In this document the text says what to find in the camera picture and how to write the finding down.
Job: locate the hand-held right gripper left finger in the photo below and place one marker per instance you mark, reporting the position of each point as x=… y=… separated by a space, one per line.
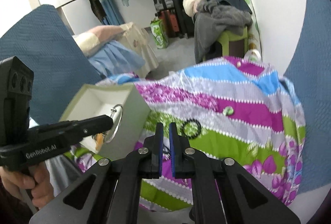
x=160 y=151

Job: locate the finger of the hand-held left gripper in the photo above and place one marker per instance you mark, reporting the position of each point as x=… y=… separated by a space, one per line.
x=90 y=125

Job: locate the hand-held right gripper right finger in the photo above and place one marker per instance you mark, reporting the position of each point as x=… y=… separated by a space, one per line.
x=172 y=151

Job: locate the orange figurine pendant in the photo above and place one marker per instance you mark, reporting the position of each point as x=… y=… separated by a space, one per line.
x=99 y=141

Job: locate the silver bangle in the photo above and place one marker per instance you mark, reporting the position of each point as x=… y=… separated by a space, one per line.
x=121 y=114

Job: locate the white cardboard box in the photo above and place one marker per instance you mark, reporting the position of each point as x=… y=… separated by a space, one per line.
x=129 y=120

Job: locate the small round pendant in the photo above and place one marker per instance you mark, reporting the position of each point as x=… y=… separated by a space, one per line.
x=228 y=110

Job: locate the person's left hand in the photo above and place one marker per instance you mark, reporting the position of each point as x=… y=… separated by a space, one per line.
x=42 y=185

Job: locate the person's left leg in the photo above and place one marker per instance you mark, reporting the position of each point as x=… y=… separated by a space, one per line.
x=62 y=172

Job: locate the striped floral blanket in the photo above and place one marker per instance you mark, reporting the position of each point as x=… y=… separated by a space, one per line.
x=232 y=141

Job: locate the light blue bed sheet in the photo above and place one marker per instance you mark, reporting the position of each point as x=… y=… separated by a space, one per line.
x=113 y=58

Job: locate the blue ribbed cushion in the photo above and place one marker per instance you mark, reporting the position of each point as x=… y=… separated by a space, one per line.
x=51 y=58

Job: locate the pink checked pillow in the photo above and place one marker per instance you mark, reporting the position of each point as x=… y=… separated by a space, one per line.
x=95 y=35

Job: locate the cream printed cloth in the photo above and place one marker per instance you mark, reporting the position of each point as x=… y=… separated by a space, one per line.
x=141 y=43

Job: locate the green shopping bag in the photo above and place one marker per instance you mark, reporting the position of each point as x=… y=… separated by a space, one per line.
x=159 y=34

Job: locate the green plastic stool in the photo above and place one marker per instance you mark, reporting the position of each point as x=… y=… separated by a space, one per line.
x=227 y=40

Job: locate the red suitcase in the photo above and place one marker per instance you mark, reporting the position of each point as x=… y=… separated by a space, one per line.
x=169 y=23

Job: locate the black suitcase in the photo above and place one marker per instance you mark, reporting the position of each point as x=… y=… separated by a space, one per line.
x=185 y=22

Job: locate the grey fleece garment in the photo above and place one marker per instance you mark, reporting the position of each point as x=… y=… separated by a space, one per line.
x=222 y=17

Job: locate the cream fleece garment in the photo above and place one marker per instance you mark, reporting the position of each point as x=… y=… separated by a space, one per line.
x=192 y=1

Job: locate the blue quilted cushion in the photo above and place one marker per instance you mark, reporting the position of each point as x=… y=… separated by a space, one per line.
x=315 y=84

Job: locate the floral padded board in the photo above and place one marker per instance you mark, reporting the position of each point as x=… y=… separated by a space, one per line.
x=252 y=7

